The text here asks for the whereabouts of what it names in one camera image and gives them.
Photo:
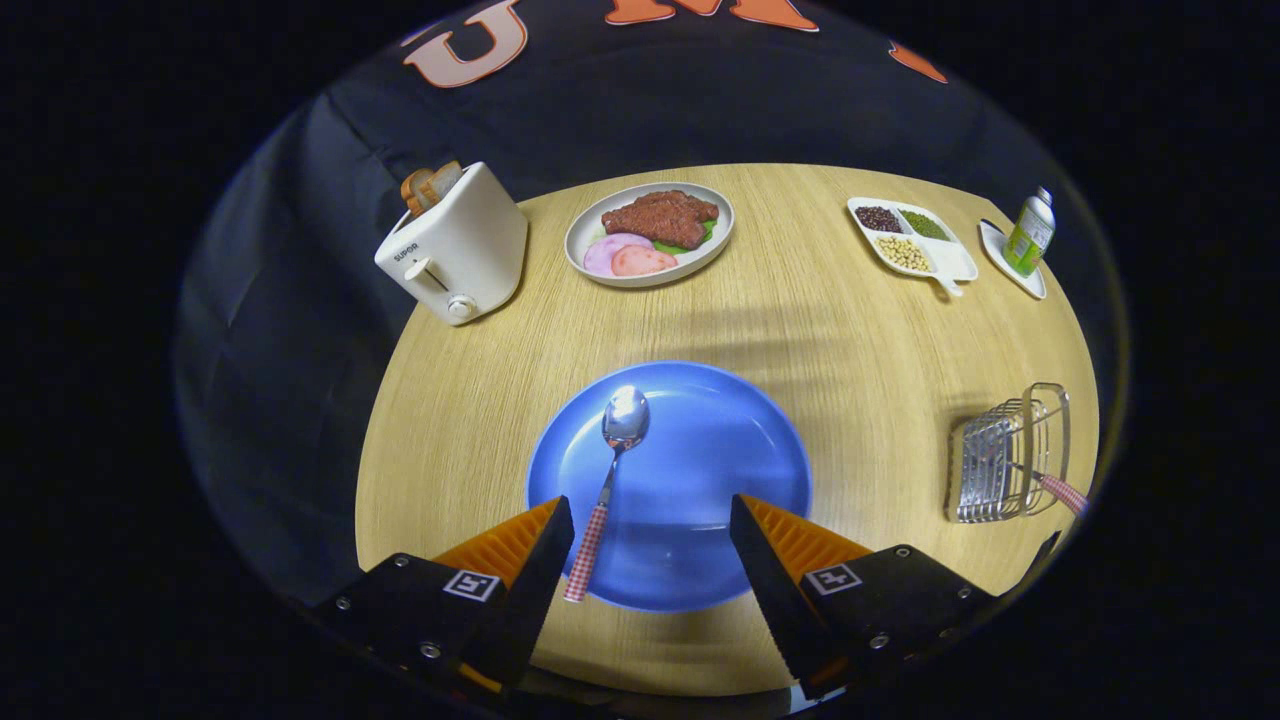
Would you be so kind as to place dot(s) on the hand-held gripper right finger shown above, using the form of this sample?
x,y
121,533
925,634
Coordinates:
x,y
775,610

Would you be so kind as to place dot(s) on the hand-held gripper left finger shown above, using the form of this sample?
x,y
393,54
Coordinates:
x,y
535,600

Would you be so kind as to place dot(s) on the blue plate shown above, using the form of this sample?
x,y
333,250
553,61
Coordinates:
x,y
700,470

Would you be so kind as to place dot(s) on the pale pink ham slice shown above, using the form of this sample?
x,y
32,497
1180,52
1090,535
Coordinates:
x,y
603,252

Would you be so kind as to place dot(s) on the orange pink ham slice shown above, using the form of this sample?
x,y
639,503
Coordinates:
x,y
645,262

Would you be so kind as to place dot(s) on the white toaster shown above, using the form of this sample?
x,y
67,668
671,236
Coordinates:
x,y
470,250

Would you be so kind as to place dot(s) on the white oval plate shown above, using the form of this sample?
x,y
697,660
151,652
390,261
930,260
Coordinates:
x,y
590,235

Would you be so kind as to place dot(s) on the green lettuce leaf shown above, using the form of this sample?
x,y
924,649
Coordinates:
x,y
668,247

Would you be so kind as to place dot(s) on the pile of soybeans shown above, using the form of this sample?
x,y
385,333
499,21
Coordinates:
x,y
904,254

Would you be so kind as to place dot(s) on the white divided dish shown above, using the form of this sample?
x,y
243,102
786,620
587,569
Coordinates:
x,y
950,260

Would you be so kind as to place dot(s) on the brown steak piece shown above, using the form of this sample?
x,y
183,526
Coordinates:
x,y
660,218

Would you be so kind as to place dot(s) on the pile of red beans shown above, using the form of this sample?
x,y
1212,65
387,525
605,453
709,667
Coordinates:
x,y
878,219

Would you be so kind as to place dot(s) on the pile of green beans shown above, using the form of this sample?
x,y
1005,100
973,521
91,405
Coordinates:
x,y
925,225

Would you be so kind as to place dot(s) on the small white tray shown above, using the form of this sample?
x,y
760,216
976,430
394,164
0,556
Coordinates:
x,y
996,245

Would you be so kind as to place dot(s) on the toasted bread slice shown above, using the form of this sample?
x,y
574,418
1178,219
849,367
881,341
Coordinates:
x,y
415,190
445,180

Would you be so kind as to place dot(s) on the green label metal bottle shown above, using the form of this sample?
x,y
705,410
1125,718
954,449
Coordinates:
x,y
1030,235

